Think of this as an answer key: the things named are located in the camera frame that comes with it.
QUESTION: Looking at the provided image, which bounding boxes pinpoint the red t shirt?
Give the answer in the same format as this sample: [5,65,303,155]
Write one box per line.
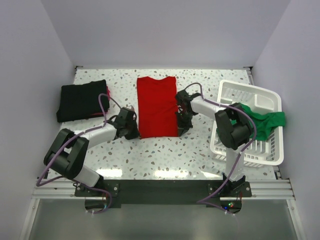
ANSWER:
[137,76,178,139]

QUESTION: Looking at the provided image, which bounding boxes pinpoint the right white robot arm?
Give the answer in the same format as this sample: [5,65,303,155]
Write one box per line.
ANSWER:
[175,90,257,197]

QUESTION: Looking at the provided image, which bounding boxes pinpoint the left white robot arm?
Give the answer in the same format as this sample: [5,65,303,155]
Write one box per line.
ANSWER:
[43,107,140,196]

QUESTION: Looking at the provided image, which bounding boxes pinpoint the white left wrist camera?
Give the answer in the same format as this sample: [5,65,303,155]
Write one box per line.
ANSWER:
[128,105,135,111]

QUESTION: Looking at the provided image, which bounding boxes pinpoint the green t shirt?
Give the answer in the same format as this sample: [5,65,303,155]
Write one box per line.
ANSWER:
[214,102,286,150]

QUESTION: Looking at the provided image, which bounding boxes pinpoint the white plastic laundry basket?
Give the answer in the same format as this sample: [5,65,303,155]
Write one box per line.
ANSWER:
[217,80,284,168]

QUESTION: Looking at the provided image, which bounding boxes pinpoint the folded pink t shirt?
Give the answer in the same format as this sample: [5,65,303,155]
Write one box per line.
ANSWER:
[91,86,111,117]

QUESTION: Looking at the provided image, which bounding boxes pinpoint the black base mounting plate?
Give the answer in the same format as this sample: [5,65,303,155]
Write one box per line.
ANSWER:
[73,178,252,210]

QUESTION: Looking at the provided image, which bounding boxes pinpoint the folded black t shirt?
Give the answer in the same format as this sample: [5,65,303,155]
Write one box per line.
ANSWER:
[56,79,110,123]

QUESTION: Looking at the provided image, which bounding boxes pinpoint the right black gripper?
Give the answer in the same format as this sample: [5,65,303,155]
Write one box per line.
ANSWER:
[175,110,195,137]

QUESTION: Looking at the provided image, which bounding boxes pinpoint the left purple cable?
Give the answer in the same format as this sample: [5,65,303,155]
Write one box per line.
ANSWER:
[36,93,123,215]

